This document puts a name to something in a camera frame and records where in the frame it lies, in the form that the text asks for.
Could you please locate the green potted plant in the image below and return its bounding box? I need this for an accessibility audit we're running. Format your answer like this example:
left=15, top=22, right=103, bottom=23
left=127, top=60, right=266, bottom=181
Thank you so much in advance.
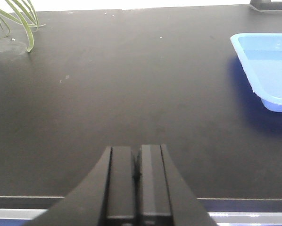
left=0, top=0, right=44, bottom=53

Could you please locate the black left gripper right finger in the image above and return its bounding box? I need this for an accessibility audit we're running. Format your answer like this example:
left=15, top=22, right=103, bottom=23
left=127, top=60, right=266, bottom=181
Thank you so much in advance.
left=138, top=145, right=216, bottom=226

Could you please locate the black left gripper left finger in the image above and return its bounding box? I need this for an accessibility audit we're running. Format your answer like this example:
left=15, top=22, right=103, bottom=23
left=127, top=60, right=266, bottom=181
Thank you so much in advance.
left=27, top=146, right=134, bottom=226

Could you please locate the blue plastic tray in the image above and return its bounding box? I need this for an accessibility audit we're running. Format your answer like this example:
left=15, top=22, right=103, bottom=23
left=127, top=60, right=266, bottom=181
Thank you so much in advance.
left=230, top=33, right=282, bottom=113

